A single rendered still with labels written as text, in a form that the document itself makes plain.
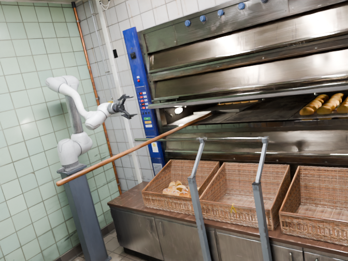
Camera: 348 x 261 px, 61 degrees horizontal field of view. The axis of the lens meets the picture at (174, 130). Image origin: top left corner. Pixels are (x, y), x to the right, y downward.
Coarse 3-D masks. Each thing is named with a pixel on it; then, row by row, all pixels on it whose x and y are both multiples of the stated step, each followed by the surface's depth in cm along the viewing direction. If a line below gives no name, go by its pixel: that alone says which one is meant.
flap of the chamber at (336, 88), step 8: (328, 88) 178; (336, 88) 175; (344, 88) 173; (248, 96) 211; (256, 96) 207; (264, 96) 204; (272, 96) 200; (176, 104) 253; (184, 104) 247; (192, 104) 242
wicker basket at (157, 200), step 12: (168, 168) 287; (180, 168) 284; (192, 168) 275; (204, 168) 267; (216, 168) 255; (156, 180) 274; (168, 180) 287; (180, 180) 284; (204, 180) 267; (144, 192) 256; (156, 192) 273; (144, 204) 261; (156, 204) 251; (168, 204) 256; (180, 204) 234; (192, 204) 227
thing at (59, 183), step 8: (176, 128) 255; (160, 136) 239; (144, 144) 225; (128, 152) 213; (112, 160) 202; (88, 168) 188; (96, 168) 192; (72, 176) 179; (80, 176) 183; (56, 184) 172
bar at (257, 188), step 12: (204, 144) 219; (264, 144) 187; (264, 156) 184; (192, 180) 205; (192, 192) 208; (264, 216) 180; (204, 228) 214; (264, 228) 180; (204, 240) 214; (264, 240) 182; (204, 252) 217; (264, 252) 184
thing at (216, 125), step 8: (272, 120) 226; (280, 120) 221; (288, 120) 216; (296, 120) 211; (304, 120) 207; (312, 120) 203; (320, 120) 200; (328, 120) 197; (336, 120) 194; (344, 120) 191; (168, 128) 286; (184, 128) 274; (192, 128) 268; (200, 128) 263; (208, 128) 257; (216, 128) 252; (224, 128) 248
